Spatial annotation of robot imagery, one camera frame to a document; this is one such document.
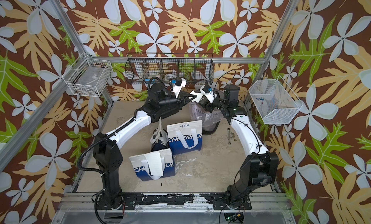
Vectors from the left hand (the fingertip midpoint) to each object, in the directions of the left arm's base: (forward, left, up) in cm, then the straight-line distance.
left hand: (196, 94), depth 70 cm
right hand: (+5, -3, -6) cm, 9 cm away
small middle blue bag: (-15, +20, -25) cm, 36 cm away
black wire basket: (+33, +36, -6) cm, 49 cm away
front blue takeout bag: (-29, +27, -21) cm, 45 cm away
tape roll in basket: (+30, +16, -12) cm, 36 cm away
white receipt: (-29, +20, -18) cm, 39 cm away
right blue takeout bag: (-12, +6, -21) cm, 25 cm away
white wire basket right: (+7, -48, -12) cm, 49 cm away
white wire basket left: (+19, +64, -5) cm, 68 cm away
